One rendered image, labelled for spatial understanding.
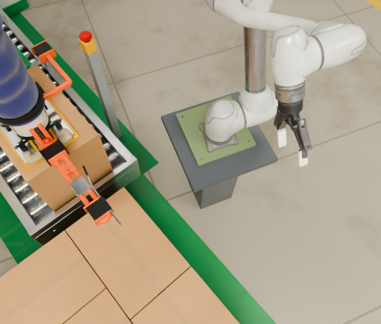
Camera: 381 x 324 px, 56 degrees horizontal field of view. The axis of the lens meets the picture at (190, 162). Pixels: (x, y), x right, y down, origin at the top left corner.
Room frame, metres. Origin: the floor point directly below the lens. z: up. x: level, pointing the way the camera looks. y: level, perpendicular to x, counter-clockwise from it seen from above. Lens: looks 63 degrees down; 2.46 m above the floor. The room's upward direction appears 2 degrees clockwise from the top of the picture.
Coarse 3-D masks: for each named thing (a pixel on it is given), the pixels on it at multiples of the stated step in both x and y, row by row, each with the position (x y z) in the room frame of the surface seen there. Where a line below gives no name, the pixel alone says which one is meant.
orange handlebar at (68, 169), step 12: (48, 60) 1.26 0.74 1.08; (60, 72) 1.18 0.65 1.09; (60, 84) 1.10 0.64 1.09; (48, 96) 1.03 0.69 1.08; (36, 132) 0.83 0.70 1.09; (60, 168) 0.65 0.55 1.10; (72, 168) 0.65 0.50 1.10; (72, 180) 0.60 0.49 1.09; (84, 204) 0.50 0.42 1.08; (108, 216) 0.45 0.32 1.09
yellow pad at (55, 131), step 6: (48, 102) 1.08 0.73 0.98; (48, 108) 1.04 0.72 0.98; (54, 108) 1.05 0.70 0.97; (60, 114) 1.01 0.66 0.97; (60, 120) 0.97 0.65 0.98; (66, 120) 0.98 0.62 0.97; (54, 126) 0.94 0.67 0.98; (60, 126) 0.93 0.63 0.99; (66, 126) 0.94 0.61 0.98; (54, 132) 0.90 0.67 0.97; (72, 132) 0.90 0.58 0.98; (72, 138) 0.87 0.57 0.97; (78, 138) 0.88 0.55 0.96; (66, 144) 0.84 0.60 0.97
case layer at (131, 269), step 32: (128, 192) 0.78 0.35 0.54; (128, 224) 0.59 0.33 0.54; (32, 256) 0.39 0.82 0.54; (64, 256) 0.40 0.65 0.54; (96, 256) 0.40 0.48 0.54; (128, 256) 0.41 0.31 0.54; (160, 256) 0.42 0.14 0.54; (0, 288) 0.23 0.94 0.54; (32, 288) 0.24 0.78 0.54; (64, 288) 0.24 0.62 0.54; (96, 288) 0.25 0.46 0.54; (128, 288) 0.25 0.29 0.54; (160, 288) 0.26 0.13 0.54; (192, 288) 0.26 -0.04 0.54; (0, 320) 0.08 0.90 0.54; (32, 320) 0.09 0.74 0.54; (64, 320) 0.09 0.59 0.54; (96, 320) 0.10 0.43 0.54; (128, 320) 0.10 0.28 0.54; (160, 320) 0.11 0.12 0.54; (192, 320) 0.11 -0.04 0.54; (224, 320) 0.12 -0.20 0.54
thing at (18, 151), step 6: (0, 126) 0.92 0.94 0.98; (6, 126) 0.91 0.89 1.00; (0, 132) 0.89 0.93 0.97; (6, 132) 0.89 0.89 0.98; (6, 138) 0.86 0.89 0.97; (18, 144) 0.83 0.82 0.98; (24, 144) 0.83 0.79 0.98; (30, 144) 0.83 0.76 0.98; (12, 150) 0.79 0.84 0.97; (18, 150) 0.79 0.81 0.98; (24, 150) 0.79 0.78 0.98; (30, 150) 0.79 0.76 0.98; (36, 150) 0.80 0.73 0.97; (18, 156) 0.76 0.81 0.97; (24, 162) 0.73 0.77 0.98; (24, 168) 0.70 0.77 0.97; (30, 168) 0.71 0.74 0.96
